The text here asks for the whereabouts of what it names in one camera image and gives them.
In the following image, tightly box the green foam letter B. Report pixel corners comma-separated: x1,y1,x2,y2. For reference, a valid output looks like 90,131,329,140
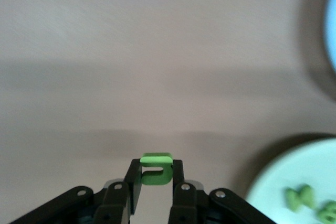
316,200,336,223

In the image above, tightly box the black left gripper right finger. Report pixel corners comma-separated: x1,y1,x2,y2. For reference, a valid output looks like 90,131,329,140
167,159,208,224

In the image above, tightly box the green foam letter N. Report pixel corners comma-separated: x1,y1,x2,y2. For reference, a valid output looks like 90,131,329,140
285,184,317,213

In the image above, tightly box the blue plate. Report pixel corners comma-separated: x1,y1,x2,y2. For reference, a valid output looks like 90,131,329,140
324,0,336,74

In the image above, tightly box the green foam letter U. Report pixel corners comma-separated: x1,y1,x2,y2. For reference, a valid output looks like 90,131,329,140
140,152,174,186

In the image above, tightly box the pale green plate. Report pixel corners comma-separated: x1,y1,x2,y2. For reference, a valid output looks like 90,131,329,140
245,137,336,224

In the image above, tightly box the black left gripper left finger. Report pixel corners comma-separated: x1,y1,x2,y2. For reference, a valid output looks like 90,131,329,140
94,158,144,224

